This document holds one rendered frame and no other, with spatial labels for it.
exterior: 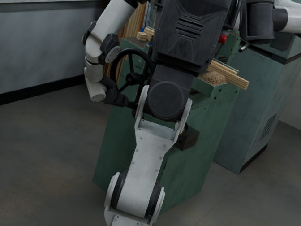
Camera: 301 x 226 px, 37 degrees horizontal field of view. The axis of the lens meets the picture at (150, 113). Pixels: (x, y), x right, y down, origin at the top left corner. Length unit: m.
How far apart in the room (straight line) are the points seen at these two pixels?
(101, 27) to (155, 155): 0.49
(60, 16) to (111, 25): 1.87
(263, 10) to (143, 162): 0.67
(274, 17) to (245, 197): 1.72
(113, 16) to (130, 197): 0.64
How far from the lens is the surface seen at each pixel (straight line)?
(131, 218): 1.67
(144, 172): 1.57
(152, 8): 3.07
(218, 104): 2.48
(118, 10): 1.60
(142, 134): 1.56
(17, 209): 2.43
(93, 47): 1.66
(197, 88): 2.11
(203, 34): 1.43
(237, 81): 2.18
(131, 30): 3.67
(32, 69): 3.44
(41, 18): 3.32
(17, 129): 3.10
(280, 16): 1.64
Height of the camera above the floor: 1.55
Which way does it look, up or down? 24 degrees down
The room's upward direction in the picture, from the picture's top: 17 degrees clockwise
